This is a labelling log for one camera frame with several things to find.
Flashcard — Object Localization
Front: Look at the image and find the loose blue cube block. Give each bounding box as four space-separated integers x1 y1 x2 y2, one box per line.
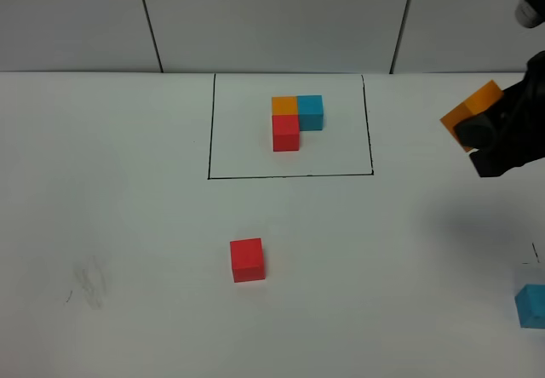
515 284 545 329

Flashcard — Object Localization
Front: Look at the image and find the template orange cube block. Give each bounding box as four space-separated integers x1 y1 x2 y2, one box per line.
272 96 298 116

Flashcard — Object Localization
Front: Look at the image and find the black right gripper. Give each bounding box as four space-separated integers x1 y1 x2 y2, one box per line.
454 51 544 178

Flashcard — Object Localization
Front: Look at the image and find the template red cube block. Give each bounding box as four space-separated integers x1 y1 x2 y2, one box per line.
272 114 301 152

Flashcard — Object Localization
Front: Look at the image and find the template blue cube block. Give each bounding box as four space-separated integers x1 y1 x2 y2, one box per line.
296 94 324 131

